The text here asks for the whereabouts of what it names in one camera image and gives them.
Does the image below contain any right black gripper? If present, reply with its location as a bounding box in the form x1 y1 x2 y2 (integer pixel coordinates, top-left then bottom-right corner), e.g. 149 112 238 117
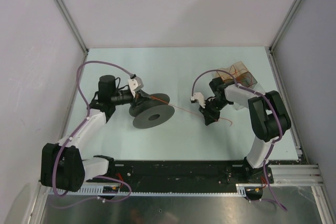
199 97 230 125

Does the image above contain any orange thin cable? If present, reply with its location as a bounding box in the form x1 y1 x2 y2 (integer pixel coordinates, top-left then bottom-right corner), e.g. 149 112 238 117
151 97 234 127

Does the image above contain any black cable spool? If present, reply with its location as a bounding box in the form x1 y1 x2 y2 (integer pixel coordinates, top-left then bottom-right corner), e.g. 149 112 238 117
129 93 175 129

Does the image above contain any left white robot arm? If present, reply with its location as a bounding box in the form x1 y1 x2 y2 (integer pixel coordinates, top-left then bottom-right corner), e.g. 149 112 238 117
40 75 143 192

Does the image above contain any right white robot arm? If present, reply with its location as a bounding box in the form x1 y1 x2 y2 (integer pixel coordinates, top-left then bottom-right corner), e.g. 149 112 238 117
191 77 291 183

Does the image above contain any clear plastic bin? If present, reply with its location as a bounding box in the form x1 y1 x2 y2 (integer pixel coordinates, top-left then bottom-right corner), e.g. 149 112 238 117
234 72 265 111

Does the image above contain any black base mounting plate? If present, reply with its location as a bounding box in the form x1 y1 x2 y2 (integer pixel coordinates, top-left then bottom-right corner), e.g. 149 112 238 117
90 161 289 194

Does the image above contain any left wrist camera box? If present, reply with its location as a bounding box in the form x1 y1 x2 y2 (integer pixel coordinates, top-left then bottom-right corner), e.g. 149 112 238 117
128 74 144 98

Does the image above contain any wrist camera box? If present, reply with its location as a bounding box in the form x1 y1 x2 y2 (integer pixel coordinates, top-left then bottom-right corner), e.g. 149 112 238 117
190 92 206 108
128 74 144 98

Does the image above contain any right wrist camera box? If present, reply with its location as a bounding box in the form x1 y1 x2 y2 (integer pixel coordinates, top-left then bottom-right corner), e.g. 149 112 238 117
190 92 206 108

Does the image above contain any red thin cable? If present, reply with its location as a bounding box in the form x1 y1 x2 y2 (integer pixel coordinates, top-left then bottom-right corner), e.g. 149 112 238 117
219 65 254 88

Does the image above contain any right aluminium frame post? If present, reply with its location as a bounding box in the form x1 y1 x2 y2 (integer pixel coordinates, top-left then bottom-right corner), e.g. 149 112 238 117
267 0 318 51

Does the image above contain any aluminium frame post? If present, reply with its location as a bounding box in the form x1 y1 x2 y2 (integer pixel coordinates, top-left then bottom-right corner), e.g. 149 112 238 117
54 0 88 54
267 0 318 51

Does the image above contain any grey slotted cable duct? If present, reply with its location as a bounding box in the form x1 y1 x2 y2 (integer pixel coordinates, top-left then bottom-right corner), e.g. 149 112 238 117
48 184 247 197

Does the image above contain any aluminium front rail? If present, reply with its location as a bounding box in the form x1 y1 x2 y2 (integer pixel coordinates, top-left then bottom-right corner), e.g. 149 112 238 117
39 163 324 185

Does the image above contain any left aluminium frame post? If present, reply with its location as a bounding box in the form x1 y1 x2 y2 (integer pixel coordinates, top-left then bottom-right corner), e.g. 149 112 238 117
54 0 88 54

